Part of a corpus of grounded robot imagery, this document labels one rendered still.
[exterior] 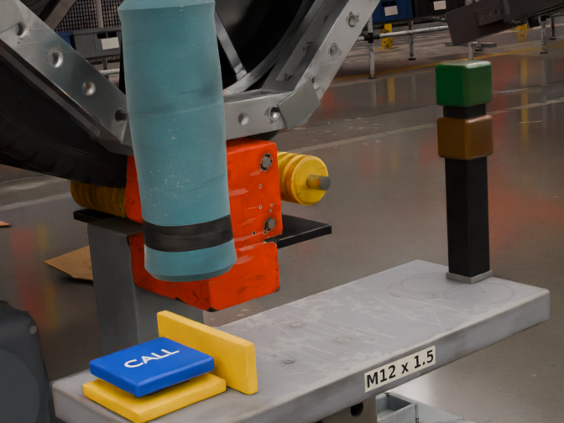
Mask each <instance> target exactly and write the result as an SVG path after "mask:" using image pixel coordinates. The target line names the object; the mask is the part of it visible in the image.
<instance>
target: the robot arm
mask: <svg viewBox="0 0 564 423"><path fill-rule="evenodd" d="M561 11H564V0H480V1H478V2H475V3H471V4H469V5H467V6H464V7H461V8H458V9H455V10H452V11H450V12H448V13H446V21H447V25H448V28H449V32H450V35H451V39H452V44H453V45H459V44H466V43H468V42H472V41H474V40H477V39H481V38H484V37H487V36H489V35H492V34H496V33H499V32H502V31H505V30H507V29H512V28H514V27H517V26H520V25H523V24H527V21H526V19H527V20H528V24H529V27H530V29H531V28H534V27H538V26H540V22H539V19H538V18H539V17H540V16H543V15H547V16H549V15H550V16H553V15H555V14H556V13H558V12H561Z"/></svg>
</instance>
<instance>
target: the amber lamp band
mask: <svg viewBox="0 0 564 423"><path fill-rule="evenodd" d="M436 123H437V146H438V155H439V157H441V158H445V159H457V160H464V161H470V160H474V159H479V158H482V157H485V156H489V155H491V154H492V153H493V151H494V135H493V118H492V116H491V115H489V114H485V115H481V116H477V117H470V118H456V117H439V118H438V119H437V122H436Z"/></svg>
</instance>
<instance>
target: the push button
mask: <svg viewBox="0 0 564 423"><path fill-rule="evenodd" d="M89 366H90V372H91V374H92V375H94V376H96V377H98V378H100V379H102V380H104V381H106V382H108V383H110V384H112V385H114V386H116V387H118V388H120V389H122V390H124V391H126V392H128V393H130V394H132V395H134V396H136V397H138V398H141V397H143V396H149V395H151V394H155V393H158V392H159V391H162V390H165V389H168V388H171V387H173V386H176V385H178V384H182V383H184V382H187V381H189V379H193V378H195V377H197V376H200V375H203V374H205V373H209V372H211V371H213V370H214V368H215V366H214V358H213V357H212V356H210V355H207V354H205V353H203V352H199V351H197V350H195V349H193V348H191V347H187V346H185V345H183V344H180V343H178V342H175V341H172V340H170V339H168V338H166V337H160V338H157V339H154V340H152V341H149V342H145V343H142V344H139V345H137V346H134V347H130V348H127V349H124V350H122V351H119V352H115V353H112V354H109V355H107V356H104V357H101V358H97V359H94V360H91V361H90V363H89Z"/></svg>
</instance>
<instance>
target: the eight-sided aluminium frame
mask: <svg viewBox="0 0 564 423"><path fill-rule="evenodd" d="M379 1H380V0H315V1H314V3H313V4H312V6H311V8H310V10H309V11H308V13H307V15H306V16H305V17H304V19H303V21H302V22H301V24H300V26H299V28H298V29H297V30H296V32H295V34H294V35H293V37H292V39H291V40H290V42H289V43H288V45H287V46H286V48H285V50H284V52H283V53H282V55H281V56H280V58H279V60H278V61H277V63H276V64H275V66H274V68H273V70H272V71H271V72H270V74H269V76H268V77H267V79H266V81H265V82H264V84H263V85H262V87H261V88H260V89H257V90H252V91H243V92H238V93H233V94H227V95H223V99H224V112H225V128H226V140H230V139H235V138H241V137H246V136H250V135H255V134H259V133H266V132H270V131H274V130H279V129H286V130H290V129H291V128H293V127H295V126H299V125H303V124H306V123H307V122H308V120H309V118H310V117H311V114H312V113H313V112H314V110H316V109H317V108H318V107H319V106H320V105H321V103H320V100H321V98H322V97H323V95H324V93H325V92H326V89H327V88H328V87H329V85H330V84H331V82H332V80H333V78H334V76H335V75H336V73H337V72H338V70H339V68H340V67H341V65H342V63H343V61H344V60H345V59H346V57H347V55H348V53H349V51H350V50H351V48H352V47H353V45H354V43H355V42H356V40H357V38H358V36H359V35H360V34H361V32H362V30H363V28H364V26H365V25H366V23H367V21H368V20H369V18H370V17H371V15H372V13H373V11H374V9H375V8H376V7H377V5H378V4H379ZM0 61H1V62H2V63H3V64H4V65H6V66H7V67H8V68H9V69H11V70H12V71H13V72H14V73H16V74H17V75H18V76H19V77H21V78H22V79H23V80H24V81H26V82H27V83H28V84H29V85H30V86H32V87H33V88H34V89H35V90H36V91H37V92H38V93H39V94H41V95H42V96H43V97H44V98H46V99H47V100H48V101H49V102H51V103H52V104H53V105H54V106H55V107H57V108H58V109H59V110H60V111H62V112H63V113H64V114H65V115H66V116H67V117H68V118H69V119H71V120H72V121H73V122H74V123H76V124H77V125H78V126H79V127H80V128H82V129H83V130H84V131H85V132H87V133H88V134H89V138H90V139H93V140H96V141H97V142H98V143H99V144H101V145H102V146H103V147H104V148H105V149H107V150H108V151H109V152H111V153H115V154H124V155H129V156H133V157H134V153H133V143H132V137H131V131H130V125H129V119H128V105H127V97H126V95H125V94H124V93H123V92H121V91H120V90H119V89H118V88H117V87H116V86H114V85H113V84H112V83H111V82H110V81H109V80H108V79H107V78H106V77H105V76H104V75H103V74H102V73H101V72H100V71H98V70H97V69H96V68H95V67H94V66H93V65H91V64H90V63H89V62H88V61H87V60H86V59H85V58H83V57H82V56H81V55H80V54H79V53H78V52H77V51H76V50H74V49H73V48H72V47H71V46H70V45H69V44H67V43H66V42H65V41H64V40H63V39H62V38H61V37H60V36H59V35H58V34H57V33H56V32H55V31H54V30H52V29H51V28H50V27H49V26H48V25H47V24H46V23H44V22H43V21H42V20H41V19H40V18H39V17H38V16H36V15H35V14H34V13H33V12H32V11H31V10H30V9H28V8H27V7H26V6H25V5H24V4H23V3H22V2H20V1H19V0H0Z"/></svg>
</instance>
